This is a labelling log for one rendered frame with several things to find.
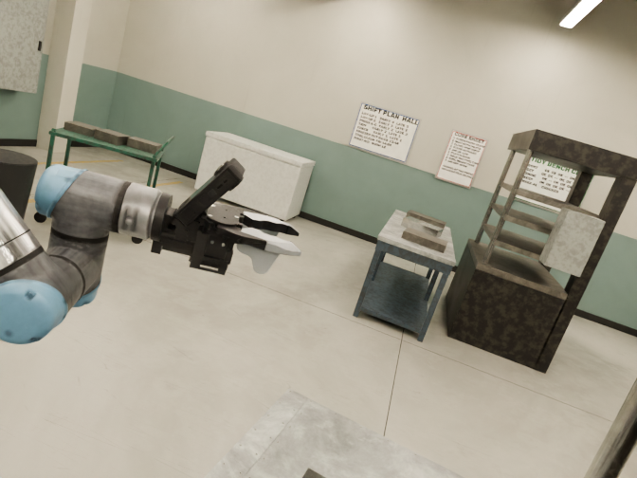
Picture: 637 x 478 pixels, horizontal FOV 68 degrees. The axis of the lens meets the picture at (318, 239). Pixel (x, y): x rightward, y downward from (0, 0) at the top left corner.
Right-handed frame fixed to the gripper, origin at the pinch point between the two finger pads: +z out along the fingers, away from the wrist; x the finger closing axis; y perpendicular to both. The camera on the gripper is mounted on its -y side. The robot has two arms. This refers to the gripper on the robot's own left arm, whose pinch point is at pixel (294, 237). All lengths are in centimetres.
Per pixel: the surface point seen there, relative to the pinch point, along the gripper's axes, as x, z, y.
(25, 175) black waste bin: -308, -163, 137
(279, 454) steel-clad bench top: -23, 18, 69
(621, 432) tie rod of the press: -10, 90, 31
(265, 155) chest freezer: -599, 28, 141
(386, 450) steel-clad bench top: -31, 50, 70
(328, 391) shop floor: -170, 82, 170
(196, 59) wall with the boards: -761, -110, 63
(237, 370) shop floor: -174, 22, 171
